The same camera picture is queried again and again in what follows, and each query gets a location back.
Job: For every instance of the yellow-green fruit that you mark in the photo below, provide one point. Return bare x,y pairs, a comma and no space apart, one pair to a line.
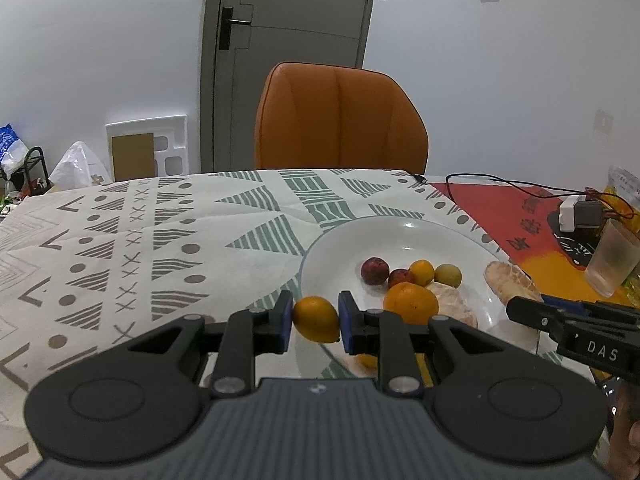
447,275

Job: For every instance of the white power adapter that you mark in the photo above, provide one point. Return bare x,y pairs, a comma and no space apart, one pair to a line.
569,212

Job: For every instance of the bread roll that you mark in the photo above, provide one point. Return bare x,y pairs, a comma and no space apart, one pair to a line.
510,280

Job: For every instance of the dark red plum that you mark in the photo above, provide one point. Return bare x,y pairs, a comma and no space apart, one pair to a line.
375,270

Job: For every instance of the grey small box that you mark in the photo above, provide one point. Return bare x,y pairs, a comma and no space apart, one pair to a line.
590,215

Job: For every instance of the black metal rack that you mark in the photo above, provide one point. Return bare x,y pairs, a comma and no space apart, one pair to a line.
37,160

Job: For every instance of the white plastic bag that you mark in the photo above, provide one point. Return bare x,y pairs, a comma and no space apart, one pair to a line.
77,165

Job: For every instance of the blue plastic bag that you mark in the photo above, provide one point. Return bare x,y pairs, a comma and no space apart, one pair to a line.
10,145

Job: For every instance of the small red fruit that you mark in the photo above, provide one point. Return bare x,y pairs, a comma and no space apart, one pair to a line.
401,278

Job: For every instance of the red and orange printed mat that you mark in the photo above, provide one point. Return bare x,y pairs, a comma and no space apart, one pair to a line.
500,205

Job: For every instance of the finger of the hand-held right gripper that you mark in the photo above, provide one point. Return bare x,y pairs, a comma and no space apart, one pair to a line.
565,302
530,312

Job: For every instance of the yellow snack packet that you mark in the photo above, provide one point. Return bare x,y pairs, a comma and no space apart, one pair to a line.
625,185

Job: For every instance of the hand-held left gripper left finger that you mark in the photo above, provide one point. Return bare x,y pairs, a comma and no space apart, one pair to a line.
285,320

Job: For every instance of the oval orange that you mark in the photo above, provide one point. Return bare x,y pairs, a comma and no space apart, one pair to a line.
315,319

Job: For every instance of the large orange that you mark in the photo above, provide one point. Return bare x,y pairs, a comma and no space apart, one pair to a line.
410,304

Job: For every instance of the frosted glass cup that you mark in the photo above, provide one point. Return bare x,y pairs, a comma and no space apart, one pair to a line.
612,260

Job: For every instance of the person's right hand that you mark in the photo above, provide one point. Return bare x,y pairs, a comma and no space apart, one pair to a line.
629,435

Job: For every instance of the white plate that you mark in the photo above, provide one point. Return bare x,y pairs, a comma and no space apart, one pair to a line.
400,240

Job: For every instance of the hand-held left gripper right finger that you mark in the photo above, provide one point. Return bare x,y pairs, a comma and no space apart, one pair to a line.
346,325

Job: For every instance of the brown cardboard sheet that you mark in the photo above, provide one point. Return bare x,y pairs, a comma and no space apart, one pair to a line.
132,155

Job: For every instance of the grey door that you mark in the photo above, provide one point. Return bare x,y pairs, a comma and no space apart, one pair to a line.
300,60

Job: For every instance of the white foam packaging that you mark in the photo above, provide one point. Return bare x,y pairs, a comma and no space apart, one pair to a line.
172,127

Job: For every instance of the small orange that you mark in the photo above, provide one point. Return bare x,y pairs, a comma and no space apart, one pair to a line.
421,271

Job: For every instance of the orange leather chair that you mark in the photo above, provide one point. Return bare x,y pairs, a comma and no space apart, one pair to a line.
340,115

